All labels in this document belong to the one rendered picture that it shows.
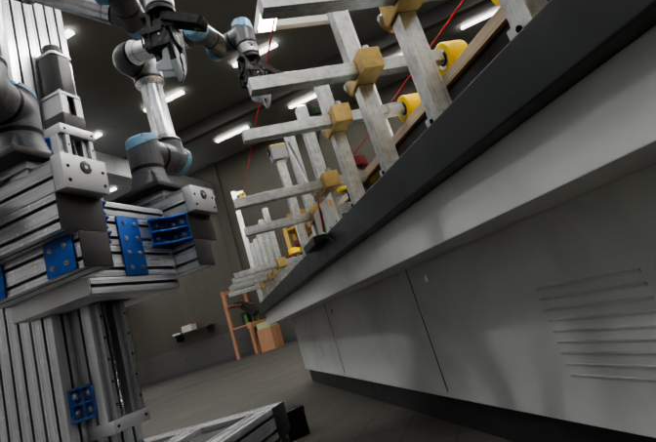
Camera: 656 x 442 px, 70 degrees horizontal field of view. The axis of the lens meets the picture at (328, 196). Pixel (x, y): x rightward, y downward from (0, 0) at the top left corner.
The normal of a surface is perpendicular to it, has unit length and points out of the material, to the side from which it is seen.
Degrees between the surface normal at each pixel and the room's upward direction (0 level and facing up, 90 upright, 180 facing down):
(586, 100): 90
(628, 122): 90
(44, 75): 90
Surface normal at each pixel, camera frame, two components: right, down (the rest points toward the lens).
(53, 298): -0.33, -0.13
